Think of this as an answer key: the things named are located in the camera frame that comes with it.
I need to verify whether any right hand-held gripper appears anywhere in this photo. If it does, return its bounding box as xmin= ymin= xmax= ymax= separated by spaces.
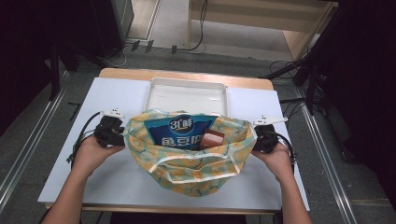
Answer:
xmin=251 ymin=115 xmax=289 ymax=154

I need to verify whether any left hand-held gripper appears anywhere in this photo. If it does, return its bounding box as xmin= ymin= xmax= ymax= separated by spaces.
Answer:
xmin=92 ymin=107 xmax=126 ymax=148

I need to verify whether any brown cardboard box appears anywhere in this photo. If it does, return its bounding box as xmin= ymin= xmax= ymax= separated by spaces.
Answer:
xmin=199 ymin=130 xmax=226 ymax=150

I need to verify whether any blue snack pouch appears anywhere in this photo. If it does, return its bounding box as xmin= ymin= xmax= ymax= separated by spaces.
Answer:
xmin=143 ymin=114 xmax=219 ymax=151

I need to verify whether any white plastic tray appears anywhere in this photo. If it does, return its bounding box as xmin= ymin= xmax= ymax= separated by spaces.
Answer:
xmin=143 ymin=77 xmax=230 ymax=118

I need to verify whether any citrus print cloth bag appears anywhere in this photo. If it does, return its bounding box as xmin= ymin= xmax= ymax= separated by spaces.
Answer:
xmin=122 ymin=108 xmax=258 ymax=198

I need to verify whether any person's right hand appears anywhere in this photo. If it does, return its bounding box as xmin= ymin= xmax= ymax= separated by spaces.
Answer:
xmin=251 ymin=142 xmax=295 ymax=185

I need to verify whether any person's left hand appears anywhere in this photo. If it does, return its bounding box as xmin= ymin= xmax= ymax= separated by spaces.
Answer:
xmin=72 ymin=134 xmax=125 ymax=179

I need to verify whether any black stand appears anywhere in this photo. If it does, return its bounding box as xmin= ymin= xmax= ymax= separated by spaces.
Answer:
xmin=261 ymin=57 xmax=326 ymax=117

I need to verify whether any dark cabinet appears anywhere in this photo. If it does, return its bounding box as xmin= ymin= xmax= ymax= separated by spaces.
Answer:
xmin=89 ymin=0 xmax=135 ymax=58

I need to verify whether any light wooden shelf unit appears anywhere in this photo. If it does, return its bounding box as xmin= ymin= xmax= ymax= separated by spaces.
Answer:
xmin=186 ymin=0 xmax=339 ymax=62

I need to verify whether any right hand-held gripper black cable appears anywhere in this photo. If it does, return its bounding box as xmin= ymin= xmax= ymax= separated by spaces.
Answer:
xmin=273 ymin=131 xmax=296 ymax=166

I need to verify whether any hand-held gripper black cable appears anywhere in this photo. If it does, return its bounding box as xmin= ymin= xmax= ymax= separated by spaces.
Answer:
xmin=273 ymin=131 xmax=296 ymax=166
xmin=66 ymin=111 xmax=104 ymax=164

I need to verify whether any left hand-held gripper black cable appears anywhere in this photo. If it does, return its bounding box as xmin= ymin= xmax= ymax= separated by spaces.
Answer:
xmin=66 ymin=111 xmax=104 ymax=164

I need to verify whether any metal floor rail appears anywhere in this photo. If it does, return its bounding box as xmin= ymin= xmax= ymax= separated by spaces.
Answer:
xmin=293 ymin=87 xmax=359 ymax=224
xmin=0 ymin=70 xmax=71 ymax=213

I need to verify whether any hanging black cable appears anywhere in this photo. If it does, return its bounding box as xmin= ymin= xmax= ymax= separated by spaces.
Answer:
xmin=180 ymin=0 xmax=209 ymax=52

